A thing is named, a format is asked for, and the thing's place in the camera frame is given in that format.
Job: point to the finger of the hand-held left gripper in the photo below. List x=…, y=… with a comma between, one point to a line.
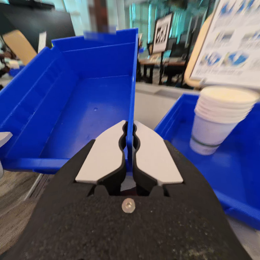
x=5, y=137

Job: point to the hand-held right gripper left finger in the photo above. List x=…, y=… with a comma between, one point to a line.
x=101, y=160

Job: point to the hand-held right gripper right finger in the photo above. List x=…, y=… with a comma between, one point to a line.
x=158, y=160

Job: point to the blue plastic bin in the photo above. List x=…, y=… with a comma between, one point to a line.
x=233, y=182
x=81, y=111
x=16, y=72

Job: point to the set of white paper cups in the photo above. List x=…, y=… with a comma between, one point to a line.
x=211, y=130

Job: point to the wooden board document stand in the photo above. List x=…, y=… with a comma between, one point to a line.
x=20, y=46

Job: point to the dark desk wooden top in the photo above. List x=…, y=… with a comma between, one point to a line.
x=162, y=63

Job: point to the white paper sign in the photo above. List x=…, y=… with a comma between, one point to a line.
x=42, y=41

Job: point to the framed picture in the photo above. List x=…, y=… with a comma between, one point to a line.
x=162, y=34

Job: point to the printed instruction sheet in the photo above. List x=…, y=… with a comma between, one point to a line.
x=233, y=40

